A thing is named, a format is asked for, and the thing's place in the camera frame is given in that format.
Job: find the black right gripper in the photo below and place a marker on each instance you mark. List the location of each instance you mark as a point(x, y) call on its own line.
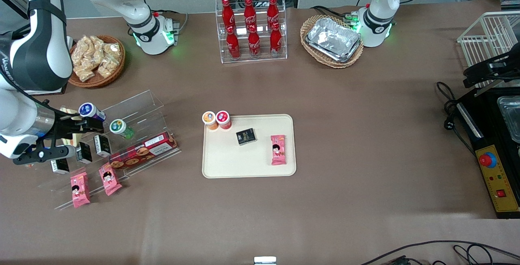
point(65, 126)

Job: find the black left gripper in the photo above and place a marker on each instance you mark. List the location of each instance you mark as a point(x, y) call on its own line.
point(495, 67)

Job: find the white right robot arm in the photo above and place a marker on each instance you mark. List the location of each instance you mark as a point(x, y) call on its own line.
point(53, 57)

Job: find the aluminium foil tray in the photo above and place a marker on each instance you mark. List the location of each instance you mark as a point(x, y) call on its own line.
point(339, 58)
point(333, 35)

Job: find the cream plastic tray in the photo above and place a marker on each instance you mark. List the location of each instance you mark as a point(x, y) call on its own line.
point(248, 163)

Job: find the blue-lid yoghurt bottle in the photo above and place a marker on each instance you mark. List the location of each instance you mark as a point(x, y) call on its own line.
point(87, 109)

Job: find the grey machine lever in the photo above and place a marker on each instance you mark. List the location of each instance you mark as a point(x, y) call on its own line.
point(484, 90)

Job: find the small black box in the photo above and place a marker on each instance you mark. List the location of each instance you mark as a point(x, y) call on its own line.
point(102, 145)
point(84, 153)
point(246, 136)
point(61, 167)

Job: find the green-lid yoghurt bottle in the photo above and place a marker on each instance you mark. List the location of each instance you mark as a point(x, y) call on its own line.
point(118, 127)

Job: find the black sealing machine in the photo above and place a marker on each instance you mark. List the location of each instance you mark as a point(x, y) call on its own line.
point(485, 114)

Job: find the brown wicker basket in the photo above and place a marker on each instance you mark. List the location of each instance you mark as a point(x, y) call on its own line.
point(109, 79)

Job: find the silver metal bar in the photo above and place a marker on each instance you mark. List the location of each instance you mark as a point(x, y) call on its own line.
point(470, 120)

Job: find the clear acrylic tiered shelf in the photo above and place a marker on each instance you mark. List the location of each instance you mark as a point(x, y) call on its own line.
point(142, 106)

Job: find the bag of beige crackers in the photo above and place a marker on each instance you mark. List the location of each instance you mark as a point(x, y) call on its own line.
point(87, 47)
point(83, 74)
point(109, 61)

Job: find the red cookie box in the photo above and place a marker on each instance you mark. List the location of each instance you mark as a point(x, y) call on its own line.
point(142, 153)

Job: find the pink snack pack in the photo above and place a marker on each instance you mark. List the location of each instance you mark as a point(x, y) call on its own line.
point(80, 190)
point(109, 179)
point(278, 149)

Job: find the clear plastic container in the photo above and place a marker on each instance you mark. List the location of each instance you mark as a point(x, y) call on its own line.
point(510, 118)

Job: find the red emergency stop button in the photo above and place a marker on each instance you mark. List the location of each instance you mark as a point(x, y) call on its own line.
point(486, 160)

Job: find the orange-lid yoghurt bottle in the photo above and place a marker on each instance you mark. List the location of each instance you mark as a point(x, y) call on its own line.
point(209, 118)

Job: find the red-lid yoghurt bottle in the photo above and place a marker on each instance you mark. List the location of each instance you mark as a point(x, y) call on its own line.
point(222, 117)

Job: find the red cola bottle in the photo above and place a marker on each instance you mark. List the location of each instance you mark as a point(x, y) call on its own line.
point(276, 40)
point(226, 11)
point(272, 9)
point(248, 11)
point(232, 45)
point(254, 43)

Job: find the light wicker basket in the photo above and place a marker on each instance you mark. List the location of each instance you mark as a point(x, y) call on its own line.
point(308, 55)

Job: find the clear acrylic bottle rack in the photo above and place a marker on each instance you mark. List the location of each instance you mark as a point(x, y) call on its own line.
point(262, 59)

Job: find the small white device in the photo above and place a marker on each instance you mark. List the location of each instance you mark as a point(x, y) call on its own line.
point(265, 260)

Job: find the red rocker switch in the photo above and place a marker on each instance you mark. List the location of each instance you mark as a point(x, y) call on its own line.
point(501, 194)

